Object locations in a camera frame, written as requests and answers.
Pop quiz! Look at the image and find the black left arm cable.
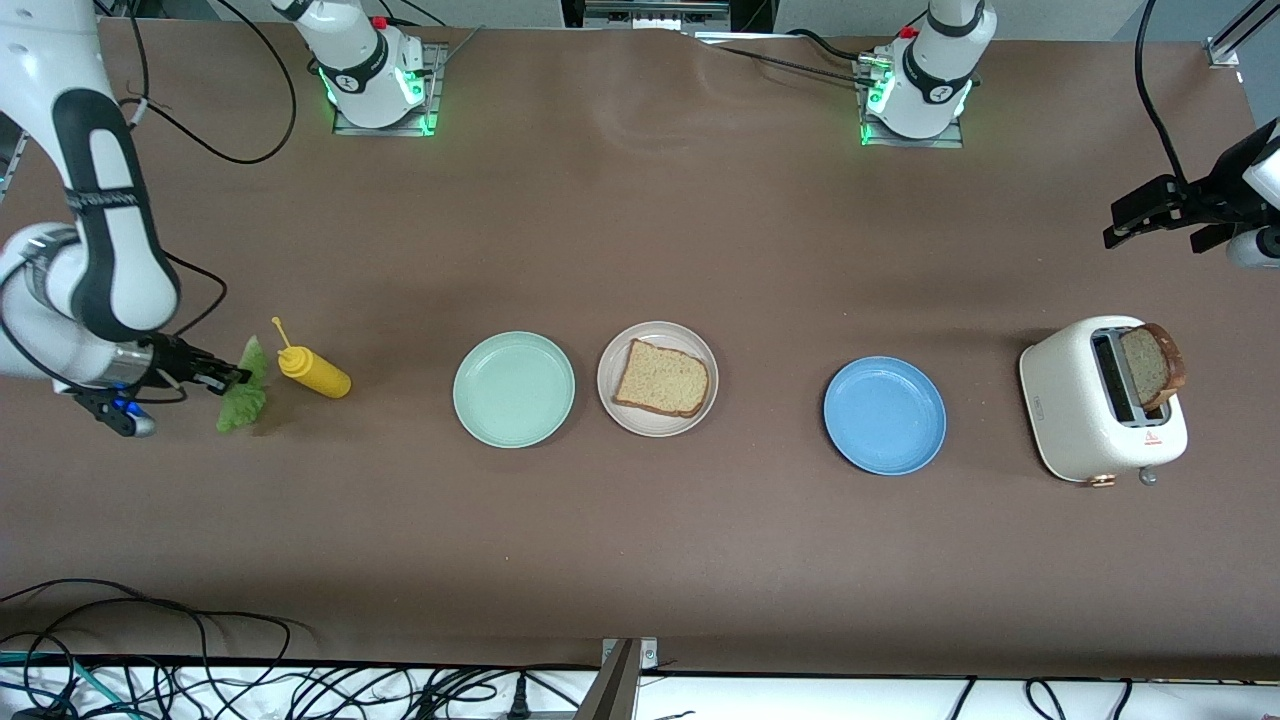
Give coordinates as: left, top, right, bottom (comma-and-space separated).
1134, 0, 1191, 186

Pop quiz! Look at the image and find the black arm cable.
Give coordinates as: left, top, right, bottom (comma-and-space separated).
118, 0, 299, 341
1134, 0, 1191, 186

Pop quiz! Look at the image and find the curled black cable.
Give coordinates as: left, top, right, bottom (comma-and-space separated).
1025, 678, 1136, 720

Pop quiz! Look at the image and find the long looped black cable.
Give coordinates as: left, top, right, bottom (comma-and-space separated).
0, 578, 293, 691

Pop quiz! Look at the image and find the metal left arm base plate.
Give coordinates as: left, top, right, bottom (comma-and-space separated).
858, 55, 966, 149

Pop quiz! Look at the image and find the green lettuce leaf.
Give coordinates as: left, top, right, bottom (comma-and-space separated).
215, 335, 273, 435

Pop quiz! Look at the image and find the white two-slot toaster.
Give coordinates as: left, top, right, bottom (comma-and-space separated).
1019, 315, 1190, 484

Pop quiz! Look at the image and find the green plate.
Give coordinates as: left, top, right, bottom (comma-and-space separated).
452, 331, 577, 449

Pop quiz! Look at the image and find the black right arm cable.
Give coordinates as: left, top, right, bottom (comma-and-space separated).
118, 0, 299, 341

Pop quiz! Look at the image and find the metal table edge bracket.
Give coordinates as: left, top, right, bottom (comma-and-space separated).
574, 637, 661, 720

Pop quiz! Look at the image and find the teal cable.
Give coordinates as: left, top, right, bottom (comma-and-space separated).
0, 650, 121, 720

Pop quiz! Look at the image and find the grey aluminium frame enclosure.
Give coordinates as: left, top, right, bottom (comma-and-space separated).
0, 118, 29, 206

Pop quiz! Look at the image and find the yellow mustard squeeze bottle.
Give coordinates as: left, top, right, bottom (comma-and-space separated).
271, 317, 353, 400

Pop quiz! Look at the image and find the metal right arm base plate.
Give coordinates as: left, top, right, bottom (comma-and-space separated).
332, 42, 448, 137

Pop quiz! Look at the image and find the light-crumb bread slice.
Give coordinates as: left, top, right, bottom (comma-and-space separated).
612, 338, 711, 419

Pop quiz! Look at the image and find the beige plate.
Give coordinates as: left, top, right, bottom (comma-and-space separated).
596, 321, 720, 439

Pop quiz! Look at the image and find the black and silver equipment rack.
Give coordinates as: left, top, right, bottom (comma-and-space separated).
560, 0, 776, 36

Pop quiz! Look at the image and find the dark-crumb bread slice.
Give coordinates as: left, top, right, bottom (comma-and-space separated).
1118, 322, 1188, 411

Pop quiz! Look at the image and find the aluminium corner frame profile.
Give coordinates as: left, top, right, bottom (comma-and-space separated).
1205, 0, 1280, 69

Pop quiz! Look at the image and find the black cable on table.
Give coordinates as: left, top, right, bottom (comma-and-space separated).
700, 28, 891, 86

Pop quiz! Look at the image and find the blue plate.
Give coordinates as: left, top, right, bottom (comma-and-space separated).
823, 356, 948, 477

